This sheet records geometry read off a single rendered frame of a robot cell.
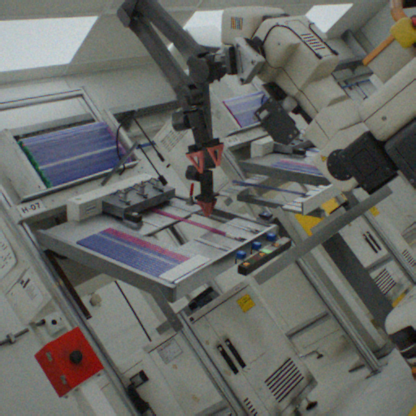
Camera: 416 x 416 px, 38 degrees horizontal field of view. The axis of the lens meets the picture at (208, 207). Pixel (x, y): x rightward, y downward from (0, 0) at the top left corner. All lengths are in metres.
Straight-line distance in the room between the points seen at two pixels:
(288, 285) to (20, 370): 1.69
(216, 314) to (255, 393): 0.35
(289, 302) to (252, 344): 1.08
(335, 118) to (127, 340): 2.75
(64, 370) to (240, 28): 1.22
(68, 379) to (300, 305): 2.00
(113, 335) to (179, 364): 1.96
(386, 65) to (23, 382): 2.87
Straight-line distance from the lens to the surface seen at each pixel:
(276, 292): 3.67
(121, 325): 4.32
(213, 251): 2.32
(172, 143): 3.82
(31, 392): 3.89
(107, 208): 2.63
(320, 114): 1.94
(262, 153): 3.65
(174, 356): 2.34
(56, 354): 1.89
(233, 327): 2.57
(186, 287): 2.10
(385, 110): 1.68
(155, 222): 2.56
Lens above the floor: 0.57
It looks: 9 degrees up
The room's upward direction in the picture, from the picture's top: 35 degrees counter-clockwise
